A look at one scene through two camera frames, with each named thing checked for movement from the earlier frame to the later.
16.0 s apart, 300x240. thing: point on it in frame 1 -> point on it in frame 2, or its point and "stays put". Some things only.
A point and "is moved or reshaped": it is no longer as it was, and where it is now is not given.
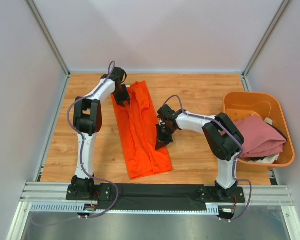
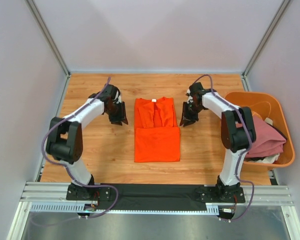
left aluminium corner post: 50,38 stays put
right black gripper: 161,142 -> 186,119
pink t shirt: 260,138 stays put
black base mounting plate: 115,197 stays put
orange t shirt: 136,123 is moved or reshaped
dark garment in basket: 279,131 stays put
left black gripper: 126,97 -> 122,116
